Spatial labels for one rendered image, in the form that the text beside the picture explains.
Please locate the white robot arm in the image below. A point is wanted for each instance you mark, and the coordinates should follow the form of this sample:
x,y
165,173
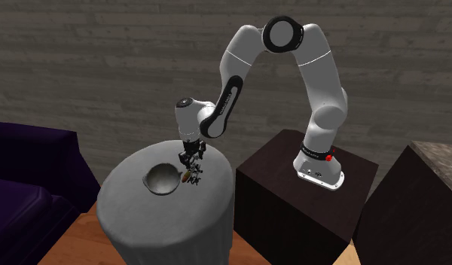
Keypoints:
x,y
321,91

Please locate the small orange oval object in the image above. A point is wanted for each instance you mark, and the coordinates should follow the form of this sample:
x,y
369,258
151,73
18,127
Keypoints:
x,y
185,177

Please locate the dark purple sofa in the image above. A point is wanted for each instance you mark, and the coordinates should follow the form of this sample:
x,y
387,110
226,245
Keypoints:
x,y
27,183

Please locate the round table with grey cloth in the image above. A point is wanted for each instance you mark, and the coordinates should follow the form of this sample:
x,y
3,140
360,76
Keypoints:
x,y
163,224

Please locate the dark cabinet with stone top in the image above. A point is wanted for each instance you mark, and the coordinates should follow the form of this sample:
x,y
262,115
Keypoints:
x,y
413,213

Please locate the grey bowl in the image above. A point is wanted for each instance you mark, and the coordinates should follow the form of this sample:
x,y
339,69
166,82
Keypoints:
x,y
162,180

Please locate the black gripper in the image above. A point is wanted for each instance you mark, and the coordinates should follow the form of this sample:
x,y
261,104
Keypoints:
x,y
192,147

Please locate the dark brown robot stand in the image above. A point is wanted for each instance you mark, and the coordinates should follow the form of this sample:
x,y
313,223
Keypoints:
x,y
284,205

